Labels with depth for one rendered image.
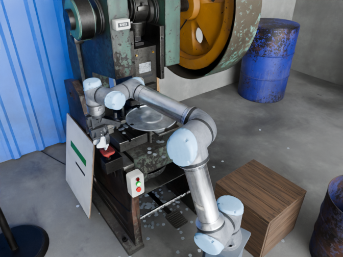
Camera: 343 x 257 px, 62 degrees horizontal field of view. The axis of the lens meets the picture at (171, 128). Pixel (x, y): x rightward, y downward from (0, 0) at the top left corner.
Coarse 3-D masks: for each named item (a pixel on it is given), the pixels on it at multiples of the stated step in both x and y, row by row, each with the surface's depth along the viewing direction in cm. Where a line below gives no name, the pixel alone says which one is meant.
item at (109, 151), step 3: (108, 147) 141; (111, 147) 141; (102, 150) 139; (105, 150) 139; (108, 150) 139; (111, 150) 139; (114, 150) 140; (102, 153) 138; (105, 153) 137; (108, 153) 137; (111, 153) 138; (105, 156) 137; (108, 156) 141
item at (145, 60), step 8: (144, 40) 156; (136, 48) 143; (144, 48) 145; (152, 48) 148; (136, 56) 143; (144, 56) 147; (152, 56) 150; (136, 64) 146; (144, 64) 149; (152, 64) 152; (136, 72) 148; (144, 72) 151; (152, 72) 154; (144, 80) 154; (152, 80) 157; (152, 88) 155
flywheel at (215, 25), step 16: (192, 0) 152; (208, 0) 150; (224, 0) 140; (192, 16) 158; (208, 16) 152; (224, 16) 139; (192, 32) 167; (208, 32) 156; (224, 32) 142; (192, 48) 170; (208, 48) 160; (224, 48) 146; (192, 64) 170; (208, 64) 159
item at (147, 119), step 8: (128, 112) 166; (136, 112) 167; (144, 112) 167; (152, 112) 166; (128, 120) 159; (136, 120) 159; (144, 120) 158; (152, 120) 158; (160, 120) 159; (168, 120) 159; (136, 128) 151; (144, 128) 152; (152, 128) 152; (160, 128) 152
